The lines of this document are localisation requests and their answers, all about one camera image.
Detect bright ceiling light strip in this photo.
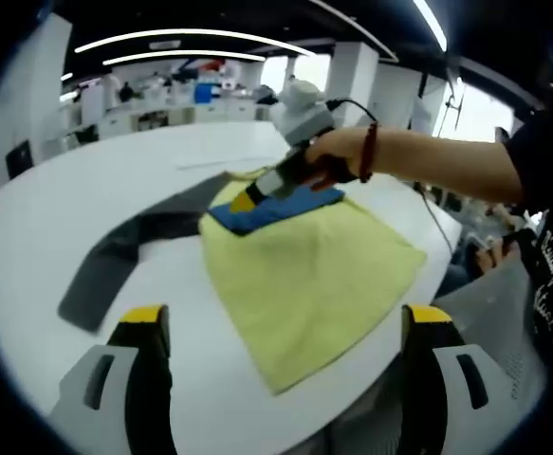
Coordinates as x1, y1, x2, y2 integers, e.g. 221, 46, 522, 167
412, 0, 449, 52

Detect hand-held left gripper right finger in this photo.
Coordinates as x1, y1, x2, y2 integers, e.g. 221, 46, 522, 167
398, 302, 526, 455

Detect yellow blue grey garment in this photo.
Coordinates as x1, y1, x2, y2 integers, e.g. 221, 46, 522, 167
56, 168, 428, 397

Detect black stand pole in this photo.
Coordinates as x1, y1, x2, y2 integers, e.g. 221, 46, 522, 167
439, 70, 468, 139

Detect person's right hand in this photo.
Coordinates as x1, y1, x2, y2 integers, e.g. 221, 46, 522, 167
303, 126, 367, 193

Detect white counter cabinets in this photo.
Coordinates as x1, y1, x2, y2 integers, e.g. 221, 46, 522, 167
65, 100, 280, 144

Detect black cable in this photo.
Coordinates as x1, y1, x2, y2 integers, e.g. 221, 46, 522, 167
325, 97, 380, 128

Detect long ceiling light strip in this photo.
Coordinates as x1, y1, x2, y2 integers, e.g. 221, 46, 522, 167
73, 27, 316, 56

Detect operator in black shirt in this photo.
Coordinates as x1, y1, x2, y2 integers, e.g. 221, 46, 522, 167
502, 108, 553, 372

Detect black chair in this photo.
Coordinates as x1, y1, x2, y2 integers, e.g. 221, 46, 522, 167
4, 140, 34, 180

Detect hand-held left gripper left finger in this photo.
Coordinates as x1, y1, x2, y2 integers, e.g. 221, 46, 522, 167
47, 304, 178, 455

